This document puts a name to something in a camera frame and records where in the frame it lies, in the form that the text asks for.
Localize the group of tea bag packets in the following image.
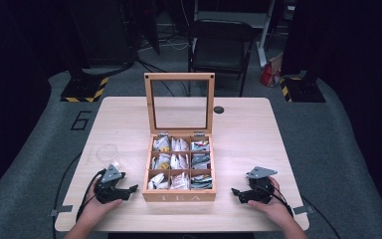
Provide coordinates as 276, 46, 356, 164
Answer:
147, 134, 214, 191

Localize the black cabinet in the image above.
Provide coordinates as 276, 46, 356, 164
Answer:
67, 0, 137, 69

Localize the black folding chair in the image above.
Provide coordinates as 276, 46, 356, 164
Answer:
187, 18, 257, 98

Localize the person's right hand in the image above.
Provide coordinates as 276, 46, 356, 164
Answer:
247, 175, 294, 227

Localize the white floor cable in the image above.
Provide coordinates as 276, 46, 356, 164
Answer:
137, 35, 191, 53

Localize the striped black stand base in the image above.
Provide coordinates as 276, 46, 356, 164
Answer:
60, 68, 109, 104
279, 70, 326, 104

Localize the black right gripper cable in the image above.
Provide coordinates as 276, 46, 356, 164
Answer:
260, 183, 343, 239

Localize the clear glass cup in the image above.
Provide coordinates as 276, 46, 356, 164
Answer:
95, 143, 121, 171

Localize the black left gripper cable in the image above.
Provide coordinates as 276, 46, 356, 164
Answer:
52, 151, 107, 239

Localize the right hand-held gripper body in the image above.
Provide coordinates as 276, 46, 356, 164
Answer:
245, 165, 279, 204

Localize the red paper bag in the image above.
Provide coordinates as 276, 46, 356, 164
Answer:
259, 52, 285, 89

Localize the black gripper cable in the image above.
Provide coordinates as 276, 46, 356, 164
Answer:
52, 151, 107, 239
260, 183, 343, 239

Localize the grey tape piece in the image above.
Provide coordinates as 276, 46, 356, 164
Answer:
49, 204, 75, 218
291, 205, 315, 215

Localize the person's left hand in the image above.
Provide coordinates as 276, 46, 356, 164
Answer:
80, 186, 123, 229

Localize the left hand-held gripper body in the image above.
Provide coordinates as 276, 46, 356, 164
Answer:
94, 163, 127, 204

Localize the wooden tea box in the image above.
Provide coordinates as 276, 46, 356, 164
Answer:
141, 72, 218, 203

